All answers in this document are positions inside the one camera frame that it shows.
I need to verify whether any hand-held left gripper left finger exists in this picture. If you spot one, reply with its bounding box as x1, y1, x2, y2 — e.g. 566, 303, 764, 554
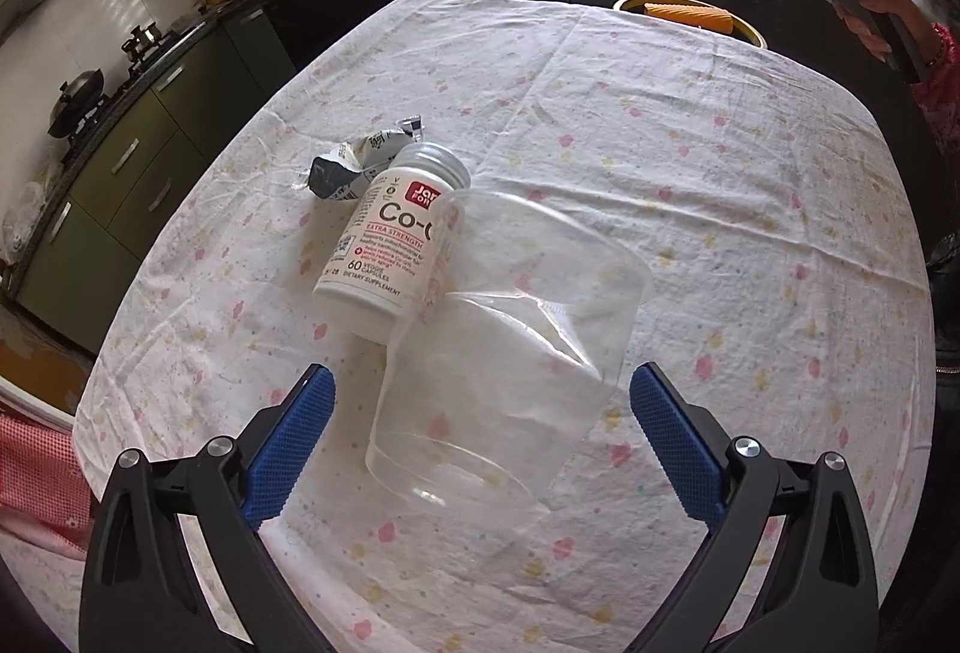
79, 364, 336, 653

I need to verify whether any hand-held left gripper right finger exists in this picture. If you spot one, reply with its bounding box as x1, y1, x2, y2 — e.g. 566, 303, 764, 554
626, 362, 878, 653

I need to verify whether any yellow-rimmed trash bin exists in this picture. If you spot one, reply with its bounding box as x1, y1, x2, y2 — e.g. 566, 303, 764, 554
613, 0, 767, 49

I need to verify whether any orange foam fruit net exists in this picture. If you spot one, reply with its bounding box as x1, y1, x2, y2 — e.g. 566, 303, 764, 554
643, 2, 732, 34

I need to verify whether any clear plastic cup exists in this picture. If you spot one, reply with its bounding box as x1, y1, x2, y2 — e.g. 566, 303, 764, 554
365, 188, 652, 534

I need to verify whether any person's right hand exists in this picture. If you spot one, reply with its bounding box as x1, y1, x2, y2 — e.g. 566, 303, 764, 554
829, 0, 942, 70

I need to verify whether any white supplement bottle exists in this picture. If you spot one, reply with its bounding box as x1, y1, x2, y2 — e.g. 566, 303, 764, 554
311, 143, 472, 347

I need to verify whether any floral white tablecloth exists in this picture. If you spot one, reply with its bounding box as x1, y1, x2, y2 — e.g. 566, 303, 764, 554
71, 0, 938, 653

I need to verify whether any red checkered cloth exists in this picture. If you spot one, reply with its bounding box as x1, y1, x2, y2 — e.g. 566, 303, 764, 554
0, 409, 98, 549

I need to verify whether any crumpled foil wrapper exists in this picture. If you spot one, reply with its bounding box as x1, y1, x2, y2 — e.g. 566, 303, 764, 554
306, 117, 427, 202

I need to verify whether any green stove-side cabinet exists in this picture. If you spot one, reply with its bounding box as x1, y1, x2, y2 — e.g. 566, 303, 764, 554
15, 4, 301, 339

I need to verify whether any white plastic bag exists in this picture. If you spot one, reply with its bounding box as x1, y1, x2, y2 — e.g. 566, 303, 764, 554
0, 177, 47, 253

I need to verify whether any black wok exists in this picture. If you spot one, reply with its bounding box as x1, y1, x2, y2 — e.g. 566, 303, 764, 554
46, 70, 106, 139

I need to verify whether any gas stove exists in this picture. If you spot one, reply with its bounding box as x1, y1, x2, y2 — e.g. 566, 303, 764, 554
97, 23, 203, 100

